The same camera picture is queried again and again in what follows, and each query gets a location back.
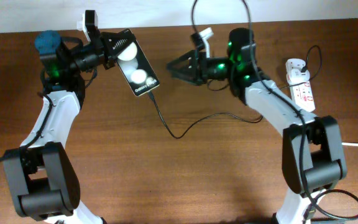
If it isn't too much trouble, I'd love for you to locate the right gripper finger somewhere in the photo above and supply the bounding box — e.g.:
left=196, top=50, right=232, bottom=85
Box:
left=167, top=50, right=196, bottom=71
left=170, top=70, right=197, bottom=85

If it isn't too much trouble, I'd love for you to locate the black charging cable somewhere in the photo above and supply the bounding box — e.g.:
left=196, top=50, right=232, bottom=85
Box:
left=147, top=45, right=322, bottom=139

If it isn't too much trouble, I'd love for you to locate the white power strip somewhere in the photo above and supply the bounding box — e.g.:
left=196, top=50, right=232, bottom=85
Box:
left=285, top=58, right=316, bottom=113

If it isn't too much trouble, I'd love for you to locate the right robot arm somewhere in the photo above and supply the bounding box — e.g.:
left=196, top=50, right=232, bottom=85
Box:
left=167, top=28, right=347, bottom=223

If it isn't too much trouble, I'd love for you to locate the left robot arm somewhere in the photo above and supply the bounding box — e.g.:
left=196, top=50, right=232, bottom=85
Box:
left=3, top=26, right=136, bottom=223

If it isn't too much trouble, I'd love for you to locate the black smartphone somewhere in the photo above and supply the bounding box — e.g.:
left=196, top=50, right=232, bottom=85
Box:
left=116, top=39, right=160, bottom=97

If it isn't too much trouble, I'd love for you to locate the white USB charger plug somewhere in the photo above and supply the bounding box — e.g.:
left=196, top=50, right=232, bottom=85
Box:
left=287, top=68, right=310, bottom=85

